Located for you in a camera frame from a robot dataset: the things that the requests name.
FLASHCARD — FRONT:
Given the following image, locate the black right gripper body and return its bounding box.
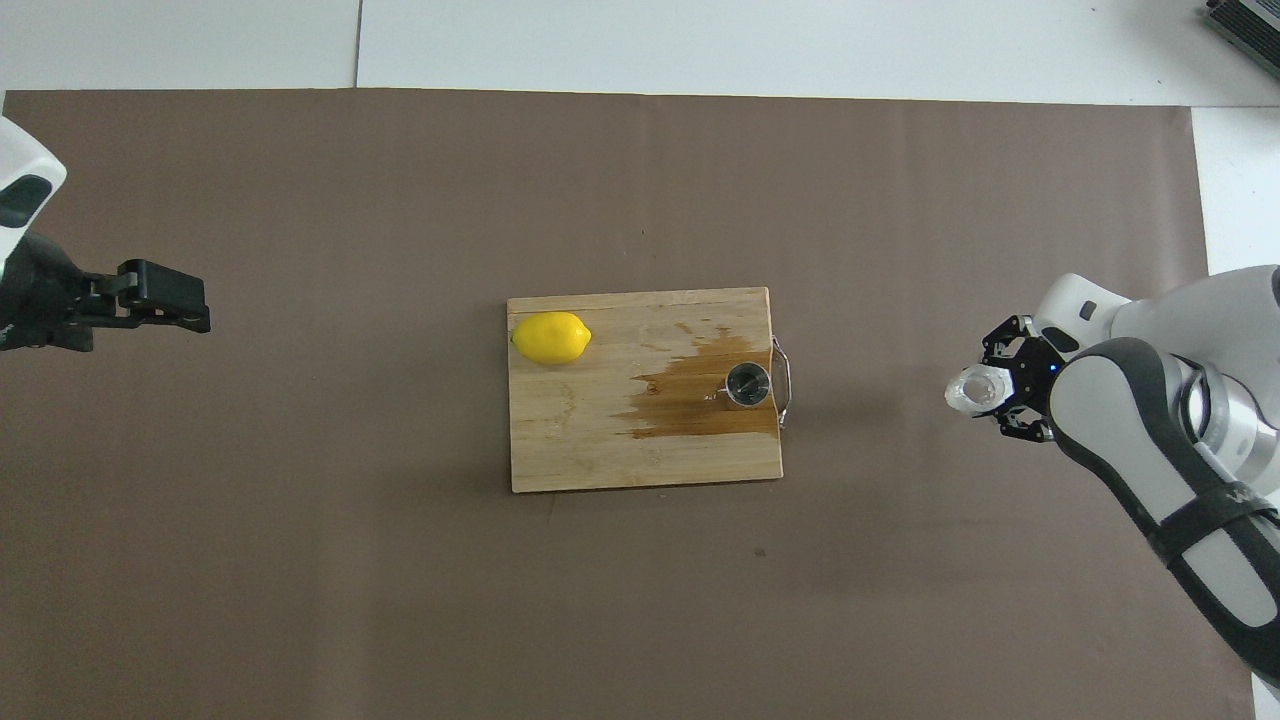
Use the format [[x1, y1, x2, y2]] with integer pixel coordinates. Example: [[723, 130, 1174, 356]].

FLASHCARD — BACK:
[[1015, 330, 1069, 426]]

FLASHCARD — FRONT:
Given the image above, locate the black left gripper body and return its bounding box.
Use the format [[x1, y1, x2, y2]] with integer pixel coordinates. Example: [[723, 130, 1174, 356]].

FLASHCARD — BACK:
[[0, 230, 101, 353]]

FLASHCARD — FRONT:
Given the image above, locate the clear textured glass cup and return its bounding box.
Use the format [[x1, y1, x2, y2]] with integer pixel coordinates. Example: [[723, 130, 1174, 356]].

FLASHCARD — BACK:
[[944, 362, 1013, 418]]

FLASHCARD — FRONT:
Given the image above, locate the steel cocktail jigger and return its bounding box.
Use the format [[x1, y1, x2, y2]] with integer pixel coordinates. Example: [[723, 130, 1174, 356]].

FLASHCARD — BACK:
[[718, 362, 773, 411]]

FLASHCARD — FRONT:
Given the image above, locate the brown paper table mat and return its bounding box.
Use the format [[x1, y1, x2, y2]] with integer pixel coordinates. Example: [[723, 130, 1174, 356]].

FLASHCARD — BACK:
[[0, 88, 1256, 720]]

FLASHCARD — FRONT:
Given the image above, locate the yellow lemon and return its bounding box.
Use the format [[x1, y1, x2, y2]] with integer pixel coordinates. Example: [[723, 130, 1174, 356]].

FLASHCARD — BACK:
[[510, 311, 593, 366]]

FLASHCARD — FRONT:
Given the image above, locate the grey ribbed metal device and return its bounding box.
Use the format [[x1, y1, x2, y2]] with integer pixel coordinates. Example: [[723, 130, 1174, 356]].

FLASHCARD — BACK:
[[1203, 0, 1280, 79]]

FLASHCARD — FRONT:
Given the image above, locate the wooden cutting board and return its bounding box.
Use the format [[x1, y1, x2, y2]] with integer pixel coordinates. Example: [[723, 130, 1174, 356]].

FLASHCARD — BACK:
[[506, 287, 794, 494]]

